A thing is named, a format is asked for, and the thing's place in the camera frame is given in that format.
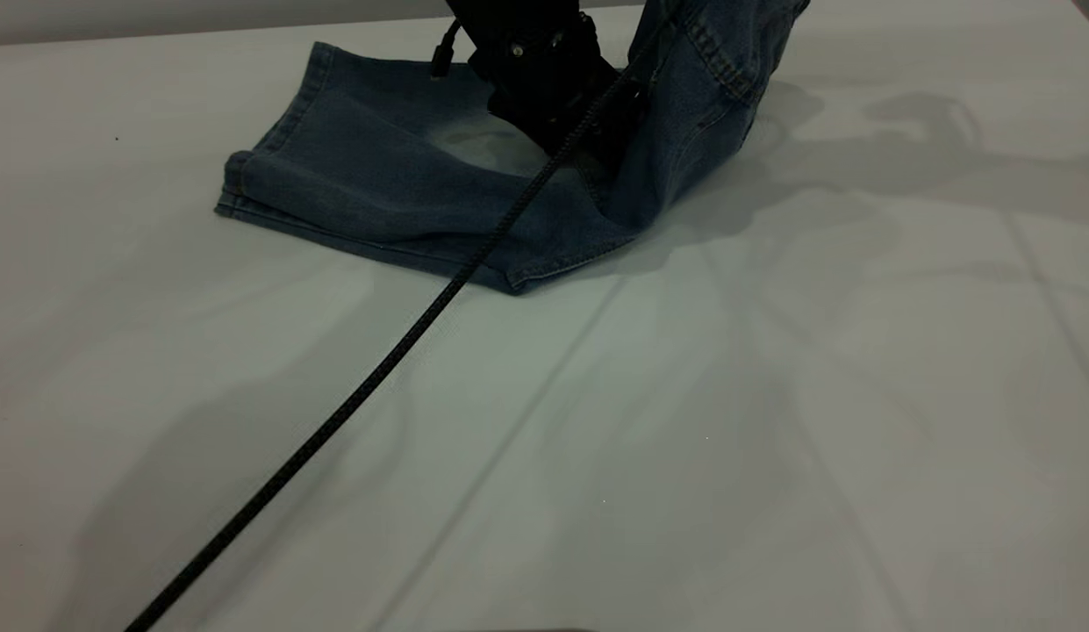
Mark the blue denim shorts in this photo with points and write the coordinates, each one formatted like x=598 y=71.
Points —
x=377 y=175

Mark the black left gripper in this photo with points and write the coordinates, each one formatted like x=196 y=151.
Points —
x=535 y=53

